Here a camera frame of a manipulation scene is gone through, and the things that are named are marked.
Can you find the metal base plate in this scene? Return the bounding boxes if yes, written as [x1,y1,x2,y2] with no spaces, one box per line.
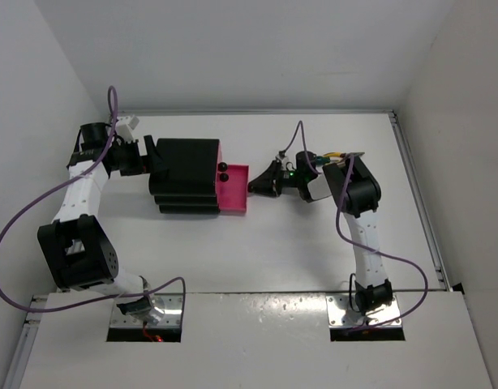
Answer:
[327,293,403,328]
[109,294,185,330]

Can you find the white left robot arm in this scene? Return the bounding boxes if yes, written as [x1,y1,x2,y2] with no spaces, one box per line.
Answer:
[37,115,165,326]

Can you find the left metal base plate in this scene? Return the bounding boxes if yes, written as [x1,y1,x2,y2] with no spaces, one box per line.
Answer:
[109,294,185,330]

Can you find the black drawer cabinet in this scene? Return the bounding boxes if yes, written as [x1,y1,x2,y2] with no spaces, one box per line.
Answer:
[148,138,220,215]

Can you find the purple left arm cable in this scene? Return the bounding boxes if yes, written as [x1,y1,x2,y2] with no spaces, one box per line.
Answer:
[0,85,187,313]

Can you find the pink top drawer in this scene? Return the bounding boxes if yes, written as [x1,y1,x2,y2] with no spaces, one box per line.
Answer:
[217,142,228,173]

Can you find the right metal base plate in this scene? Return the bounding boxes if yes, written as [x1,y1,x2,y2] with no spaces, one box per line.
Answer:
[327,293,403,328]

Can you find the yellow handled pliers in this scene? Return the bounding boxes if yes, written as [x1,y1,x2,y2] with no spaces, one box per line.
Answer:
[315,152,364,167]

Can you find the pink drawer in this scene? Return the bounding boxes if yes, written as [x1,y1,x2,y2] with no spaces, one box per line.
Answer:
[215,164,249,214]
[217,142,228,173]
[216,172,230,192]

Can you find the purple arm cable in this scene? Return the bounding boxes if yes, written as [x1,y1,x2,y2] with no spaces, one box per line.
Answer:
[284,120,430,335]
[0,85,187,313]

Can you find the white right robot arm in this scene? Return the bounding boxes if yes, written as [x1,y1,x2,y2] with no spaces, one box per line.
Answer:
[247,151,393,314]

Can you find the pink bottom drawer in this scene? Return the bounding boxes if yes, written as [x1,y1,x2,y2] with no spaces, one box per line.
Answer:
[215,164,249,214]

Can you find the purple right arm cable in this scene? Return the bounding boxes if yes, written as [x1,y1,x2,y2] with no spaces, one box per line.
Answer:
[284,120,430,335]

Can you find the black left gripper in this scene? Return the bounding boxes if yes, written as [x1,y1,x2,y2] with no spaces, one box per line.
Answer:
[110,135,168,177]

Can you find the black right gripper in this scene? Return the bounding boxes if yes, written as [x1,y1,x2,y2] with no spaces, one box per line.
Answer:
[251,161,304,197]

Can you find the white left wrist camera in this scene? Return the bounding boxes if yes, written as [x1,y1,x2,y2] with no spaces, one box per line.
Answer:
[115,115,140,143]

